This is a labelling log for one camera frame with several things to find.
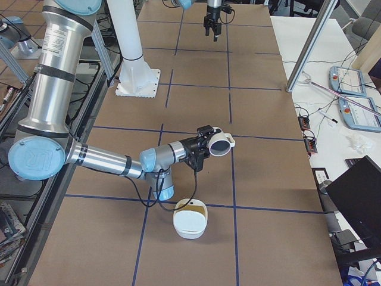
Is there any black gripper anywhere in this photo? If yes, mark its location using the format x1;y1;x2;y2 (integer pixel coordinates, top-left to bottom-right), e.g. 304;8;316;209
204;5;221;42
180;126;222;172

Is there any white ceramic mug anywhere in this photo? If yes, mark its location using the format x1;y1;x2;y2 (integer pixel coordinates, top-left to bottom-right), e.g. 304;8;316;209
207;127;236;157

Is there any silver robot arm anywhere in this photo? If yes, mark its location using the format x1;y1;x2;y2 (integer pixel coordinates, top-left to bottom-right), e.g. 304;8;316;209
161;1;231;42
8;1;224;199

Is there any white plastic bin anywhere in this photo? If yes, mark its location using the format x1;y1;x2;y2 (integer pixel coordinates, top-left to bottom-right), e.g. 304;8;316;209
173;198;208;240

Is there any silver reacher grabber stick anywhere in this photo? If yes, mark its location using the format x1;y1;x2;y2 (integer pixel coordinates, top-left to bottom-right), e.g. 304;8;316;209
302;71;381;117

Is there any far blue teach pendant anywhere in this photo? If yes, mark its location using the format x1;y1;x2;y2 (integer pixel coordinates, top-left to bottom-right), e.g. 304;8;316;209
329;66;367;96

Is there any blue teach pendant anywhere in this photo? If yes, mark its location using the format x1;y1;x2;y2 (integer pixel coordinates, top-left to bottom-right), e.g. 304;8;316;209
329;66;367;96
338;95;380;133

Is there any near blue teach pendant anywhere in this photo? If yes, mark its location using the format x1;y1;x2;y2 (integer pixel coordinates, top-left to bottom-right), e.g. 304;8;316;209
338;95;380;133

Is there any black monitor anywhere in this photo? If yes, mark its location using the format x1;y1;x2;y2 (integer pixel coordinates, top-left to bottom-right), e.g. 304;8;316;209
326;156;380;248

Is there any white camera pedestal column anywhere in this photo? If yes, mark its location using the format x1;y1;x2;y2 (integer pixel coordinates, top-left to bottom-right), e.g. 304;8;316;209
107;0;161;98

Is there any aluminium frame post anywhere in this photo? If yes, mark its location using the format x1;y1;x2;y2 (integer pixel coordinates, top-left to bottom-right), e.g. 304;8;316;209
286;0;338;92

